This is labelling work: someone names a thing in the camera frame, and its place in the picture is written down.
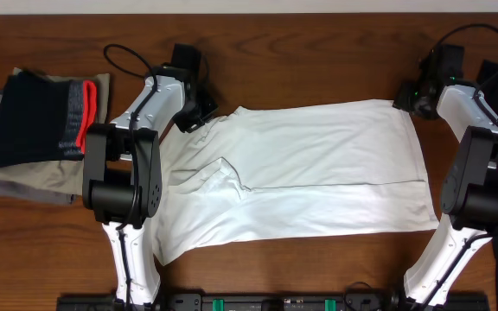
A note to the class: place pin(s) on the folded black garment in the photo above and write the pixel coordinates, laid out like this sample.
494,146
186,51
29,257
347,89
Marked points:
33,117

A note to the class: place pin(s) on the white t-shirt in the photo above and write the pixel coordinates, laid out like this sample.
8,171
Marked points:
323,170

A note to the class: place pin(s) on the folded grey red-trimmed garment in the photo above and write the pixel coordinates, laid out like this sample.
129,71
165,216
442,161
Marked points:
81,113

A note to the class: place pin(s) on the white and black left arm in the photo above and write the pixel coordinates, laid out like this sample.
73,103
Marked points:
122,179

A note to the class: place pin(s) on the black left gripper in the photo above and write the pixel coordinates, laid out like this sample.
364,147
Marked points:
188,125

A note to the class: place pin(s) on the folded khaki garment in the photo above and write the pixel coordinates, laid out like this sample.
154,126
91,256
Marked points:
63,177

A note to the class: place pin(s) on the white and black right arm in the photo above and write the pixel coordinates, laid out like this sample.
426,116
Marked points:
469,195

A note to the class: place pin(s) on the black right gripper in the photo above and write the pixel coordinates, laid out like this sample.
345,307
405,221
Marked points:
401,100

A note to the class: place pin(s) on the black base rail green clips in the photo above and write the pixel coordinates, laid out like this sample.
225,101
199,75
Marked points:
195,302

